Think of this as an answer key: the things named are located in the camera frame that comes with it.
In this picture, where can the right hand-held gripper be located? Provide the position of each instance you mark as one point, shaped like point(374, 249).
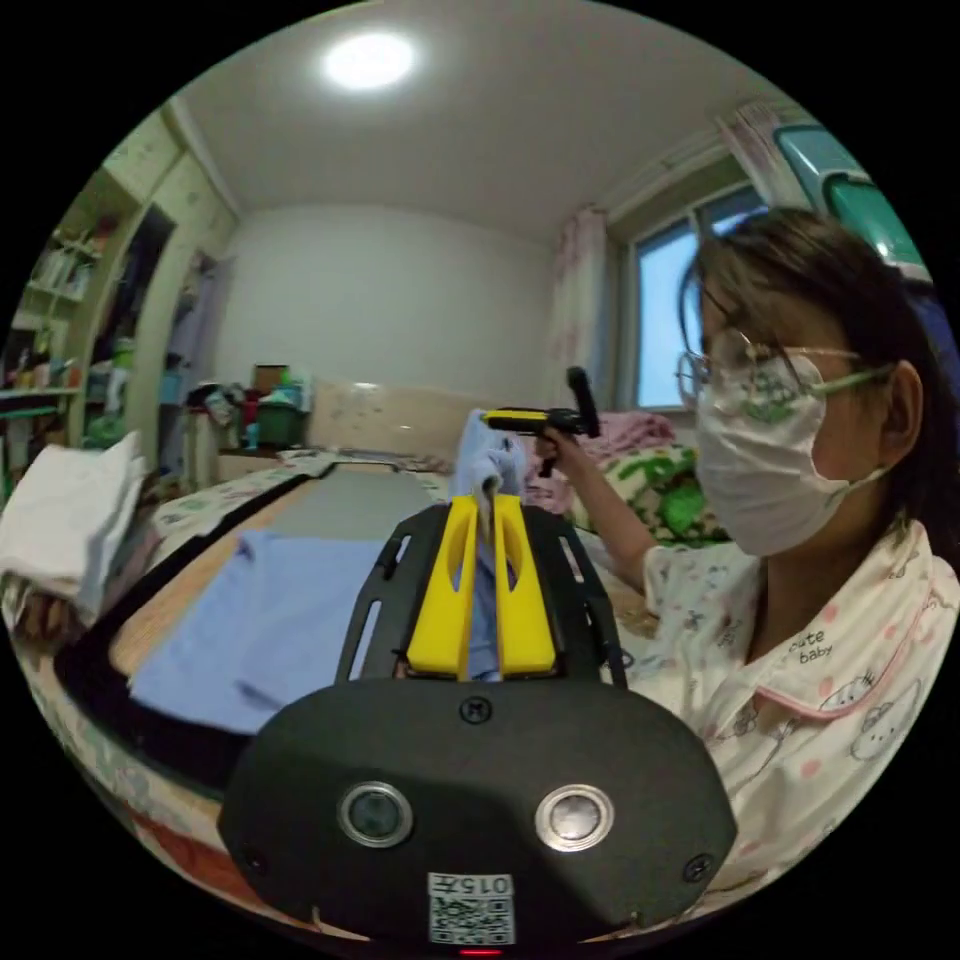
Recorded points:
point(559, 424)

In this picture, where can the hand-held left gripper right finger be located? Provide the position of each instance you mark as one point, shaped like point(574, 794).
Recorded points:
point(525, 607)

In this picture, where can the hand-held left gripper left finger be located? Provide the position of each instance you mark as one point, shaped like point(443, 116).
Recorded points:
point(439, 600)

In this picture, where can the light blue t-shirt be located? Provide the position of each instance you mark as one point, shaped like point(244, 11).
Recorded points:
point(285, 615)

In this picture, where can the person's right forearm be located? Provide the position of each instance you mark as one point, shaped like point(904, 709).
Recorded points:
point(611, 525)

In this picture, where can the person's right hand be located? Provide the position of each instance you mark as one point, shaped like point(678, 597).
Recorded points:
point(567, 453)

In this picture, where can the pink blanket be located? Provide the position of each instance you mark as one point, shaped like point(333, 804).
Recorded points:
point(634, 433)

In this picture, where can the bed with woven mat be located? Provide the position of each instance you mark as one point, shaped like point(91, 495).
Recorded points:
point(360, 504)

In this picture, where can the pink flowered curtain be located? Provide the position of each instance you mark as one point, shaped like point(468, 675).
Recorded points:
point(750, 150)
point(576, 300)

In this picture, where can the green patterned quilt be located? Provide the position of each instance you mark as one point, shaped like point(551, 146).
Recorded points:
point(664, 495)

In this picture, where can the window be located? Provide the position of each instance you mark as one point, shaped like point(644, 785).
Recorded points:
point(667, 322)

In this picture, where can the green plastic basket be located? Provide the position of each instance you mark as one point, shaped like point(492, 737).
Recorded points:
point(281, 421)

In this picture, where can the person's body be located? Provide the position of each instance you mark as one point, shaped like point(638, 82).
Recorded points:
point(810, 525)

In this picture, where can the open cupboard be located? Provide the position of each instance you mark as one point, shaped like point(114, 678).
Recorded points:
point(161, 330)

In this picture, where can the pile of clothes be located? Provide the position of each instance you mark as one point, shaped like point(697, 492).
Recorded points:
point(67, 517)

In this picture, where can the round ceiling lamp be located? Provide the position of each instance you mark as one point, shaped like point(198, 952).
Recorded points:
point(369, 61)

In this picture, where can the white shelf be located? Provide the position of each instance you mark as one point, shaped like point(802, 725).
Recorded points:
point(45, 330)

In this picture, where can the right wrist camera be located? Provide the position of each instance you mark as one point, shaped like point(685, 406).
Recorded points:
point(583, 399)

